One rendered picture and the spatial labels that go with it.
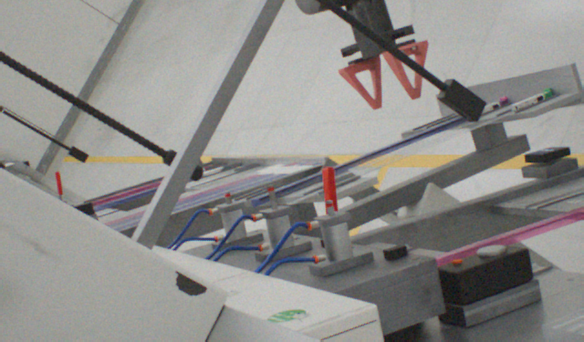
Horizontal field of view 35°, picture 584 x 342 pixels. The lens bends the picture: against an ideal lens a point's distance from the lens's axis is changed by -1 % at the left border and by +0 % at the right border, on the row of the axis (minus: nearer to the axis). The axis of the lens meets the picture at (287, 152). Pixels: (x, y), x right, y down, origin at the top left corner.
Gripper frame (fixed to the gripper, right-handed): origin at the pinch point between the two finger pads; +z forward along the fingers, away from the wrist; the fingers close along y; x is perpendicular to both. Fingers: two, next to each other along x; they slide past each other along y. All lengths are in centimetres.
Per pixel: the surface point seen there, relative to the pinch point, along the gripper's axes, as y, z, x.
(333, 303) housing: 57, 9, -50
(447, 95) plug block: 40.7, -0.1, -23.3
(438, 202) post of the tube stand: -9.7, 17.9, 8.9
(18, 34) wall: -711, -136, 143
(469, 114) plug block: 40.6, 2.3, -21.4
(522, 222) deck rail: 12.6, 20.7, 4.8
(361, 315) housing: 60, 10, -50
